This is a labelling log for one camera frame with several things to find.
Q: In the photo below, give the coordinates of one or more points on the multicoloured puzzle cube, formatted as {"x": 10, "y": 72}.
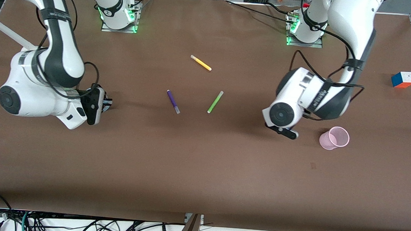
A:
{"x": 403, "y": 80}

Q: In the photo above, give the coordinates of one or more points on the green marker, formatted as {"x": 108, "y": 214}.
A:
{"x": 215, "y": 102}

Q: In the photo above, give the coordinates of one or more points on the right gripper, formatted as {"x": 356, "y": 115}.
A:
{"x": 106, "y": 102}

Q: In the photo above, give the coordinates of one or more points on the yellow marker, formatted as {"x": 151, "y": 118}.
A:
{"x": 201, "y": 63}

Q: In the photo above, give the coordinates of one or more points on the dark table support bracket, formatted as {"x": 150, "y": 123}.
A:
{"x": 189, "y": 229}

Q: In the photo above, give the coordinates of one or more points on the translucent pink plastic cup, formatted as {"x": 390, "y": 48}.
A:
{"x": 334, "y": 139}

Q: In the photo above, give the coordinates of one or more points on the translucent blue plastic cup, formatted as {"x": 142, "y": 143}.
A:
{"x": 108, "y": 106}

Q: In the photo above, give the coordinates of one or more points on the purple marker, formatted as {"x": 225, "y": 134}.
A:
{"x": 173, "y": 101}

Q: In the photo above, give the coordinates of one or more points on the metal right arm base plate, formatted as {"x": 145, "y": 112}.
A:
{"x": 132, "y": 27}

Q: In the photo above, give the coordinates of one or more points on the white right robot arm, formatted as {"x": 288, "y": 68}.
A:
{"x": 60, "y": 58}

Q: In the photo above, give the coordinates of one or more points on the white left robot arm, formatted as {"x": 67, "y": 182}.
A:
{"x": 351, "y": 21}

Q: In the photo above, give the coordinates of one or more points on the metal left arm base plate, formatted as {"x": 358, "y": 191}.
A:
{"x": 316, "y": 45}

